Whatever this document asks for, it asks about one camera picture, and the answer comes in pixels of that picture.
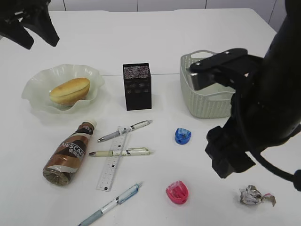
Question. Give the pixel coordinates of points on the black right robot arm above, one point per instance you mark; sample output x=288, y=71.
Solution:
x=266, y=107

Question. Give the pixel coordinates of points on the grey grip white pen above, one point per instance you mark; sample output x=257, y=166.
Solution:
x=124, y=130

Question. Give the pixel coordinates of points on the brown Nescafe coffee bottle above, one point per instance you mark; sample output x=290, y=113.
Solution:
x=67, y=158

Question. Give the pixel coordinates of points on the beige grip white pen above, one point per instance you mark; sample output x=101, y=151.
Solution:
x=127, y=152

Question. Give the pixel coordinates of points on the pink pencil sharpener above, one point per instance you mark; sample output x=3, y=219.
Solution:
x=177, y=192

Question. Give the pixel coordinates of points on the blue grey ballpoint pen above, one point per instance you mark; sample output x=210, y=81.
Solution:
x=112, y=204

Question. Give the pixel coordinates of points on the clear plastic ruler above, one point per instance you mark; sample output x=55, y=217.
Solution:
x=111, y=164

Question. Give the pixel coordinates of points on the pale green plastic basket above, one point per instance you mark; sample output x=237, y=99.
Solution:
x=210, y=102

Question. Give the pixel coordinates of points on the blue pencil sharpener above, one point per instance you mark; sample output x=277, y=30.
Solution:
x=182, y=136

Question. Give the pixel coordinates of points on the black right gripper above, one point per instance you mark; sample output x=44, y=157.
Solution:
x=227, y=152

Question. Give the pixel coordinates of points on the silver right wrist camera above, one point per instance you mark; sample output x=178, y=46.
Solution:
x=204, y=80

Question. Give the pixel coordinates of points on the sugared bread roll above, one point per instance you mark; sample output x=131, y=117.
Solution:
x=70, y=92

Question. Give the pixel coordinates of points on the black mesh pen holder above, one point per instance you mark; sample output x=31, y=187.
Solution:
x=137, y=86

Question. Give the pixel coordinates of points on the large paper ball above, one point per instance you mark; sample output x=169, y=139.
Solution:
x=252, y=196

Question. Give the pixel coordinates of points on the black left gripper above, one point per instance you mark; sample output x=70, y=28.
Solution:
x=34, y=15

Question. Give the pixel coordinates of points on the translucent green wavy plate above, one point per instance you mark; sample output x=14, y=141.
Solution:
x=38, y=88

